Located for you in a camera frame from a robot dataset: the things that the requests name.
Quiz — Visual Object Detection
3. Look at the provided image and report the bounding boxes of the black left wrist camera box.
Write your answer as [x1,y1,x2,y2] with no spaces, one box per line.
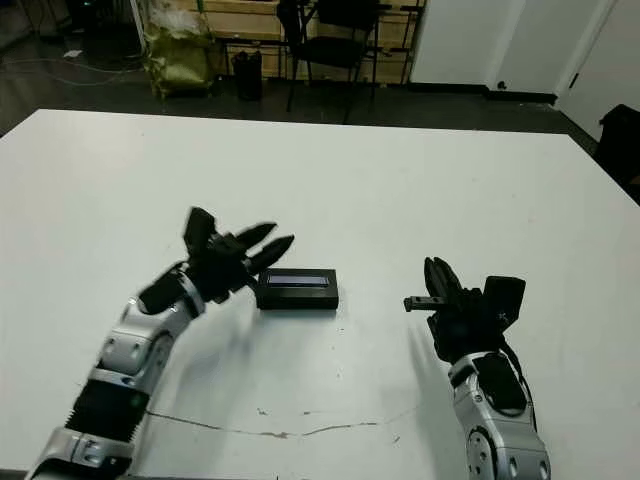
[182,206,220,257]

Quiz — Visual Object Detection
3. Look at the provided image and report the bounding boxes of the black mesh chair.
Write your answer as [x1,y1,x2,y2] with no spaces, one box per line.
[277,0,385,125]

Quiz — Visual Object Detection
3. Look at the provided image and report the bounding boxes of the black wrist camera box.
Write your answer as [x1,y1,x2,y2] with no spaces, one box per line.
[182,206,220,257]
[480,275,528,332]

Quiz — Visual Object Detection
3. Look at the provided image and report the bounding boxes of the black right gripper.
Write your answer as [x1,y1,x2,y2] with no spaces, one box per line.
[402,255,507,363]

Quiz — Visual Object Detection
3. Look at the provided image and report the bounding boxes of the black box lid blue print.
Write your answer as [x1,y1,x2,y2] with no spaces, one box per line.
[255,267,341,312]

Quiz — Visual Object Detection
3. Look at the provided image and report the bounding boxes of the white floor cable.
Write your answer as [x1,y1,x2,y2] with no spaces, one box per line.
[0,55,147,87]

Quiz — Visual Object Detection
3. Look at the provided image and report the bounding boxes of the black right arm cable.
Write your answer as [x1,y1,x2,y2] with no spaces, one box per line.
[502,338,535,404]

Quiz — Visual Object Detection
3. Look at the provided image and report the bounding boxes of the black waste bin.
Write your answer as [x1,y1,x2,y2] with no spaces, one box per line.
[232,50,264,102]

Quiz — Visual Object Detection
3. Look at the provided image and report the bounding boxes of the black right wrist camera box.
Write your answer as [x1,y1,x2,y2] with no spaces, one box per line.
[480,275,528,332]

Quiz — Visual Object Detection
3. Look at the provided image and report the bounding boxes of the black baseboard strip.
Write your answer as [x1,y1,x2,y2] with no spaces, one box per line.
[408,80,558,106]

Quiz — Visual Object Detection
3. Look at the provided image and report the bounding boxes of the yellow-green sack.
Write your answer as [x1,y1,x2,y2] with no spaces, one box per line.
[143,13,217,100]

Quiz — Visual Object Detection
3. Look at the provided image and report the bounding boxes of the black chair backrest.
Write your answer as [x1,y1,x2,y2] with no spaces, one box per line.
[594,103,640,201]

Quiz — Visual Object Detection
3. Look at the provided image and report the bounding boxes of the stacked wooden crates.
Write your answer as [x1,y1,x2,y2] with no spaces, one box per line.
[199,0,428,86]

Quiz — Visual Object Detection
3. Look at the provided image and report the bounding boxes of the black computer tower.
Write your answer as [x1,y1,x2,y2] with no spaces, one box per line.
[65,0,134,31]

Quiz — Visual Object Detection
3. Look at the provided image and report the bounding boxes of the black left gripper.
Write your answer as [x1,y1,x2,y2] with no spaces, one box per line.
[191,222,296,306]

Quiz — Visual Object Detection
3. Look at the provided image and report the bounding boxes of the white partition post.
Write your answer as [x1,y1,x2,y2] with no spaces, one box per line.
[130,0,149,54]

